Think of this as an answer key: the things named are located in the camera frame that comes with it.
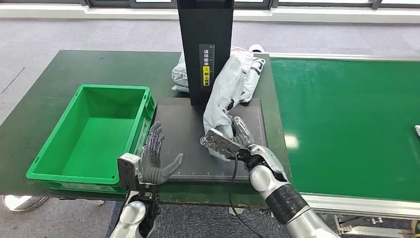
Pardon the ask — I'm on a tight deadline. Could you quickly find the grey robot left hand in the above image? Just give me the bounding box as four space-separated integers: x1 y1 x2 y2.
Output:
140 120 185 185

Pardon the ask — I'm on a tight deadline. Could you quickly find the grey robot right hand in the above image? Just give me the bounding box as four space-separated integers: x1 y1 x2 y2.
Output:
229 116 255 147

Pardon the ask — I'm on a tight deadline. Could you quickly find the grey mailer parcel red mark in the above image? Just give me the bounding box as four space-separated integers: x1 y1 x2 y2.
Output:
203 54 252 162

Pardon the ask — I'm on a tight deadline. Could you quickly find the black inbound scanner machine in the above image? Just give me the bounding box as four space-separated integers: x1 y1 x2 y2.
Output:
153 0 269 183

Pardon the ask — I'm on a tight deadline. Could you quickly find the white mailer parcel black print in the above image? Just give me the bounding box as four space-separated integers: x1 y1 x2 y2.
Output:
229 45 266 103

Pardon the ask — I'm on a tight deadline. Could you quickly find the crumpled grey-white mailer parcel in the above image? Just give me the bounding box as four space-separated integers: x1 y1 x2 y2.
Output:
171 52 190 93

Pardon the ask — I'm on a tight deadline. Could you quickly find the green conveyor belt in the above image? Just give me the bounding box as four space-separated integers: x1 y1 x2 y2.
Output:
269 57 420 202

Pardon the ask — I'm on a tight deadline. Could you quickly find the green plastic crate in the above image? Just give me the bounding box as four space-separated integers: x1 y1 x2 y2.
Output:
26 84 156 194

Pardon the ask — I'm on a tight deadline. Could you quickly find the black yellow ruler label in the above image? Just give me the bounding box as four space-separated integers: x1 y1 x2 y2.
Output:
199 44 215 88

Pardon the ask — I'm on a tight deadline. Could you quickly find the dark green table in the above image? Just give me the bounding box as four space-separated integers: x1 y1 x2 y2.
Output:
0 50 293 209

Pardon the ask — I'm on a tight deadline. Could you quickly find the chrome round table base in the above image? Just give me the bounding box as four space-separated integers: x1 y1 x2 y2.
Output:
2 195 49 212

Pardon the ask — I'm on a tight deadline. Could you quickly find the white window sill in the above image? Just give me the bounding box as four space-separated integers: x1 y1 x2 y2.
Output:
0 3 420 24

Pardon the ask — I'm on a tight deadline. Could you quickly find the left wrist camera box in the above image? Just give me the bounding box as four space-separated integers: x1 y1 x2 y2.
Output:
117 152 143 191

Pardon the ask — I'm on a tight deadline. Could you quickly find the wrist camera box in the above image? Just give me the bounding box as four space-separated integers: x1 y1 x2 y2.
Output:
200 128 249 160
117 152 143 191

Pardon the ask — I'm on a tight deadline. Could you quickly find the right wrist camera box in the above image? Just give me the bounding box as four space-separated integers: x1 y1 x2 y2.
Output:
200 128 249 160

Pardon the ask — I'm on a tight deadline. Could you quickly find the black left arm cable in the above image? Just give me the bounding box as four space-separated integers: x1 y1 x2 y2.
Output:
113 190 130 231

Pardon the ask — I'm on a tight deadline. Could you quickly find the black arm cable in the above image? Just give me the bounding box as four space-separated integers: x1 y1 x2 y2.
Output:
113 190 130 231
228 149 263 238

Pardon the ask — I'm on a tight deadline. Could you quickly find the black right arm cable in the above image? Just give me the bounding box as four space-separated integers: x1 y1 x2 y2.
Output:
228 149 263 238

